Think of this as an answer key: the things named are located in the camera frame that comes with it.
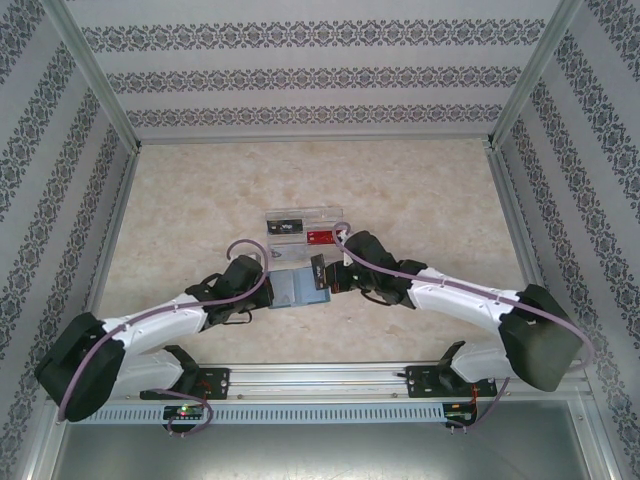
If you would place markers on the teal leather card holder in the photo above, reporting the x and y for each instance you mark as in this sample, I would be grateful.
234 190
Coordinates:
295 290

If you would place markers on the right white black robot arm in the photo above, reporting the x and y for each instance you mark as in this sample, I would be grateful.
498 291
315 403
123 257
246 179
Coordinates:
450 300

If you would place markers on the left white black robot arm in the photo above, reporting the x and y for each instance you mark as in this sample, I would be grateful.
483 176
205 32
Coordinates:
150 325

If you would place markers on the red VIP card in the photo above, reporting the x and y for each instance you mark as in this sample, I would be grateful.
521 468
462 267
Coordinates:
321 238

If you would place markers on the black VIP card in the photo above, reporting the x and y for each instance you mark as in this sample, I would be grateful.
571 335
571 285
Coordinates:
286 227

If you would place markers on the clear acrylic card stand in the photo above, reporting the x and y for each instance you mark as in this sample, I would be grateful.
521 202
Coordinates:
320 212

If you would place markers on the small circuit board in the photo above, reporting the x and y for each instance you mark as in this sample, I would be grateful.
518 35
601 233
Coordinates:
185 412
460 414

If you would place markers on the grey metal panel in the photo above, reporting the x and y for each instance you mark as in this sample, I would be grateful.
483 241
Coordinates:
320 455

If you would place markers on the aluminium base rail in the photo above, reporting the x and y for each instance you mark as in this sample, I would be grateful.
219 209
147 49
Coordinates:
320 382

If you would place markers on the aluminium frame side rail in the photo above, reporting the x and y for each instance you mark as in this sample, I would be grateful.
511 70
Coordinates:
119 215
515 215

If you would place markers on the short aluminium frame post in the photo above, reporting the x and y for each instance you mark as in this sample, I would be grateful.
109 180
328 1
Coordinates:
597 440
45 445

